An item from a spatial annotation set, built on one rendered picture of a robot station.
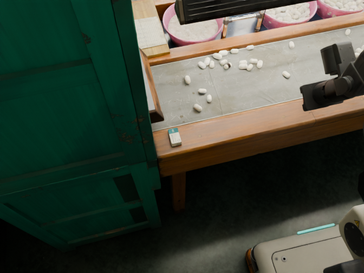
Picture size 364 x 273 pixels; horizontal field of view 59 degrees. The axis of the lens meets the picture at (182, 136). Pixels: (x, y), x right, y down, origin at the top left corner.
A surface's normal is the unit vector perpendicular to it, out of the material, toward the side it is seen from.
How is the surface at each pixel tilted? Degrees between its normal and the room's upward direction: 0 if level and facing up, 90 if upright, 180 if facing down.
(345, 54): 23
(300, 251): 0
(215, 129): 0
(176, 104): 0
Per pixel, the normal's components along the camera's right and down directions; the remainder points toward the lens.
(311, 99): 0.11, -0.04
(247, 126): 0.00, -0.49
